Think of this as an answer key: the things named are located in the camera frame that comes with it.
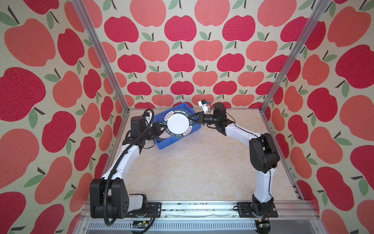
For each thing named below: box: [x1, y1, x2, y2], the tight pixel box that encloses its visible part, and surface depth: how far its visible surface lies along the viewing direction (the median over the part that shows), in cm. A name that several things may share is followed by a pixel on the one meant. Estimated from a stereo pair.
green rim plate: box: [163, 109, 194, 138], surface depth 86 cm
